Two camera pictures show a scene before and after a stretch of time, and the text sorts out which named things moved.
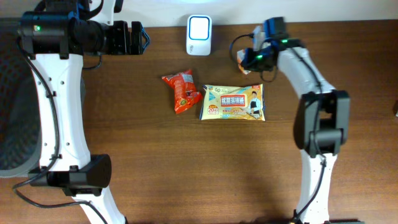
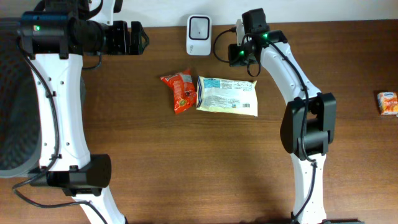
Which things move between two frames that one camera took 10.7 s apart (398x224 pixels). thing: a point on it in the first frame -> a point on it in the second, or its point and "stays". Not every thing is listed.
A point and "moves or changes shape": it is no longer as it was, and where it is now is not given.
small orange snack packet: [240, 55] moves or changes shape
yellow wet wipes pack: [239, 102] moves or changes shape
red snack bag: [186, 96] stays
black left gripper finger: [137, 31] stays
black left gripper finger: [140, 48] stays
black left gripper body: [135, 37] stays
